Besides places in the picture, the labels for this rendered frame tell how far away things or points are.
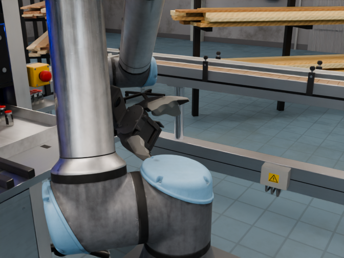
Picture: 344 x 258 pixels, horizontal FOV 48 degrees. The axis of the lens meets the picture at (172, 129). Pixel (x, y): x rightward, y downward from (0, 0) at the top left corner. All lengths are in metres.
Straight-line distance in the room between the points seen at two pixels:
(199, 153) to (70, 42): 1.41
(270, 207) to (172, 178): 1.95
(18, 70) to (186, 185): 0.91
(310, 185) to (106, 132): 1.30
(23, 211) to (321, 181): 1.19
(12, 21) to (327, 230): 1.90
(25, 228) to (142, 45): 0.94
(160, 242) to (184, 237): 0.04
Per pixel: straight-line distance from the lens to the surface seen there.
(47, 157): 1.03
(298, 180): 1.77
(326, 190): 1.76
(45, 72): 1.39
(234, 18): 3.44
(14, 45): 1.35
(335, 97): 1.60
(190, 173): 0.60
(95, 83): 0.57
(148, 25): 0.77
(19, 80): 1.37
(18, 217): 1.51
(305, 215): 2.48
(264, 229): 2.30
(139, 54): 0.84
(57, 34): 0.59
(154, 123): 0.83
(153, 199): 0.58
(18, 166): 0.95
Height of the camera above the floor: 1.29
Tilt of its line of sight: 20 degrees down
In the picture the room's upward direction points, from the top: straight up
